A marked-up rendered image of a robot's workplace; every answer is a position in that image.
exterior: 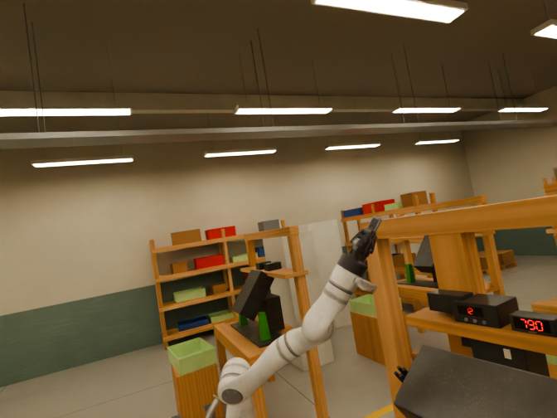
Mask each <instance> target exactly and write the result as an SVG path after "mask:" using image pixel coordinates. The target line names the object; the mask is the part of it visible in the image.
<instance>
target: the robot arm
mask: <svg viewBox="0 0 557 418"><path fill-rule="evenodd" d="M381 222H382V220H381V219H380V218H379V217H378V216H373V217H372V219H371V222H370V224H369V226H368V227H367V228H366V229H364V228H362V229H361V230H360V231H359V232H358V233H357V234H356V235H355V236H354V237H353V238H352V239H351V241H350V242H351V243H352V244H353V245H352V246H351V249H350V252H349V255H347V254H345V253H343V254H341V257H340V259H339V261H338V262H337V264H336V266H335V268H334V270H333V272H332V274H331V277H330V279H329V281H328V282H327V285H326V287H325V289H324V290H323V292H322V295H321V296H320V297H319V299H318V300H317V301H316V302H315V303H314V304H313V306H312V307H311V308H310V309H309V310H308V312H307V313H306V315H305V317H304V319H303V324H302V326H301V327H299V328H295V329H292V330H289V331H288V332H286V333H285V334H284V335H282V336H281V337H279V338H277V339H276V340H275V341H273V342H272V343H271V344H270V345H269V346H268V347H267V348H266V349H265V350H264V352H263V353H262V355H261V356H260V357H259V359H258V360H257V361H256V362H255V363H254V364H253V365H252V366H250V365H249V364H248V363H247V361H245V360H244V359H243V358H240V357H233V358H231V359H230V360H229V361H227V362H226V364H225V365H224V366H223V368H222V372H221V375H220V380H219V384H218V390H217V392H218V397H219V398H220V400H221V401H222V402H224V403H225V404H227V407H226V415H225V418H254V410H253V404H252V399H251V395H252V394H253V393H254V392H255V391H256V390H257V389H258V388H260V387H261V386H262V385H263V384H264V383H265V382H266V381H267V380H268V379H270V377H271V376H272V375H273V374H274V373H276V372H277V371H278V370H280V369H281V368H282V367H284V366H286V365H287V364H289V363H290V362H292V361H293V360H295V359H296V358H298V357H300V356H301V355H303V354H304V353H305V352H306V351H308V350H310V349H312V348H314V347H316V346H318V345H320V344H322V343H324V342H326V341H327V340H329V339H330V338H331V337H332V336H333V335H334V333H335V332H336V323H335V320H334V318H335V317H336V315H337V314H338V313H340V312H341V311H342V310H343V309H344V308H345V307H346V305H347V303H348V301H349V299H350V298H351V296H352V294H353V293H354V291H355V290H356V288H357V287H359V288H360V289H362V290H365V291H369V292H372V293H374V292H375V290H376V288H377V286H376V285H374V284H372V283H371V282H369V281H367V280H365V279H362V278H363V276H364V274H365V272H366V270H367V268H368V267H367V265H365V264H363V261H364V260H365V259H366V257H368V256H369V254H372V253H373V252H374V249H375V243H376V239H377V236H376V231H377V229H378V227H379V226H380V224H381Z"/></svg>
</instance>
